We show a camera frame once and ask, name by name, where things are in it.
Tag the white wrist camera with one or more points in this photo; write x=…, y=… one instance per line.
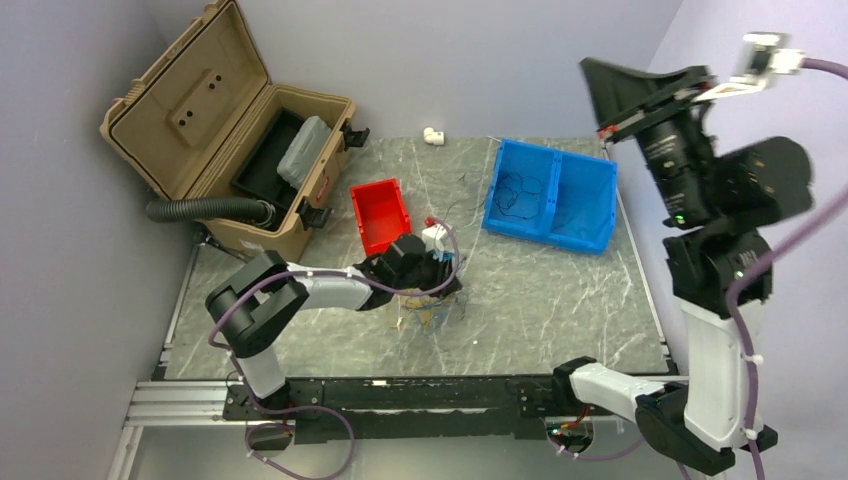
x=434, y=235
x=766, y=55

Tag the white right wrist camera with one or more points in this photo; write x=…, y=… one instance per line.
x=766, y=55

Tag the tan hard toolbox case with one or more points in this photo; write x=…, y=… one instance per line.
x=190, y=123

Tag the grey plastic organizer box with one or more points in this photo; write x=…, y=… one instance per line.
x=302, y=152

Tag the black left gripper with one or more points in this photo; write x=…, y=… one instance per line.
x=442, y=269

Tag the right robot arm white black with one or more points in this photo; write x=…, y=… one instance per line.
x=719, y=264

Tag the blue bin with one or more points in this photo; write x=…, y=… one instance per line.
x=585, y=207
x=521, y=196

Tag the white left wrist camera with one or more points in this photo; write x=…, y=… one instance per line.
x=434, y=235

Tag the white pipe elbow fitting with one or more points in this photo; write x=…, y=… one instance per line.
x=433, y=137

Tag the black toolbox tray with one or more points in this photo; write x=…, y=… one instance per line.
x=257, y=176

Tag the blue bin right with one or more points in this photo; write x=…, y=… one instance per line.
x=585, y=207

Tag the red plastic bin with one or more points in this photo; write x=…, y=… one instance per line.
x=381, y=214

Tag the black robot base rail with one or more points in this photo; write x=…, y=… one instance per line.
x=317, y=410

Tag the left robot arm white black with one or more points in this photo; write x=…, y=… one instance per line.
x=253, y=307

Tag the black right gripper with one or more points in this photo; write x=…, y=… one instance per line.
x=626, y=100

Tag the blue bin left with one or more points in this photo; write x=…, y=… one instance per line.
x=521, y=196

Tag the metal wrench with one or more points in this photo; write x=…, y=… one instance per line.
x=214, y=256

